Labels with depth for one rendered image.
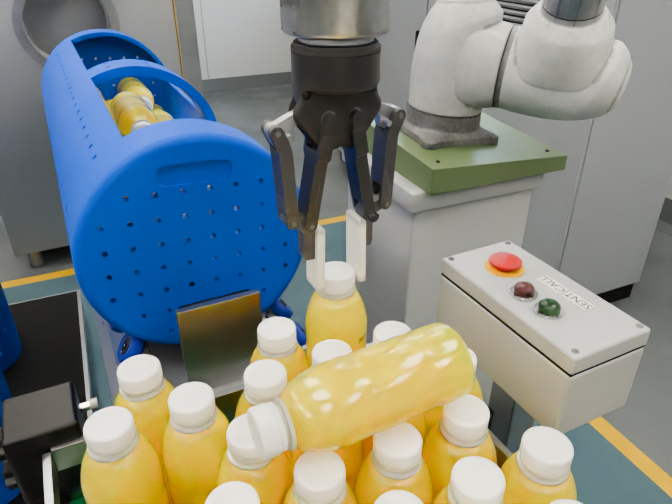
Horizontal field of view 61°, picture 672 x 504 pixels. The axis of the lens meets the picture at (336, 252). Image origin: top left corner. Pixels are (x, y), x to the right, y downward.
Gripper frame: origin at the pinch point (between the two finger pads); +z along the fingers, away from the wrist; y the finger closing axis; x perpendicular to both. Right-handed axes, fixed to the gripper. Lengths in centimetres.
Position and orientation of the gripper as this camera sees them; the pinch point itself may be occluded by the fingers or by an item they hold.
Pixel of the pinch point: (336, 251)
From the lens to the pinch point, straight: 56.7
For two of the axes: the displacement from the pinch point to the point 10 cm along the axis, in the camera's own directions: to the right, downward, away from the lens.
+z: 0.0, 8.7, 4.9
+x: 4.4, 4.4, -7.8
